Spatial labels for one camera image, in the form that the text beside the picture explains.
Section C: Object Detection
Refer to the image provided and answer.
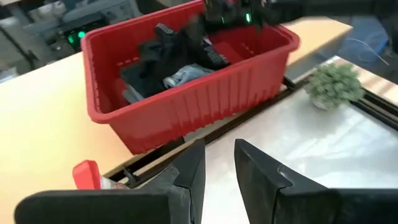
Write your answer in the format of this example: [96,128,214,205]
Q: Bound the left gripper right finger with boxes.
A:
[234,138,398,224]

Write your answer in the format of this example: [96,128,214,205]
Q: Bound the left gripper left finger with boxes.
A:
[14,139,206,224]

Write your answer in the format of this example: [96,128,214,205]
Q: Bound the black garment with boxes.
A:
[138,15,231,85]

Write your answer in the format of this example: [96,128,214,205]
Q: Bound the light blue jeans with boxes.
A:
[162,63,216,90]

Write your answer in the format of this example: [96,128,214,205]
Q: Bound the dark blue jeans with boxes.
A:
[119,60,169,99]

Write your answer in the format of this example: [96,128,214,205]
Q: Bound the red plastic bin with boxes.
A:
[80,0,302,156]

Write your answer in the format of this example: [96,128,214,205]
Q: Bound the clear spray bottle red trigger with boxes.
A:
[72,159,131,191]

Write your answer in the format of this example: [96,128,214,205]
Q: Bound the large light wooden table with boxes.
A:
[0,16,354,224]

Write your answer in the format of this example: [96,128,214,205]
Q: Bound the black device with green lights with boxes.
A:
[23,0,142,60]

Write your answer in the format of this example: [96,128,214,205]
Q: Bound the black aluminium frame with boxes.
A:
[107,76,398,190]

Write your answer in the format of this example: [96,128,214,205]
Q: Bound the white cable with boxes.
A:
[343,37,391,67]

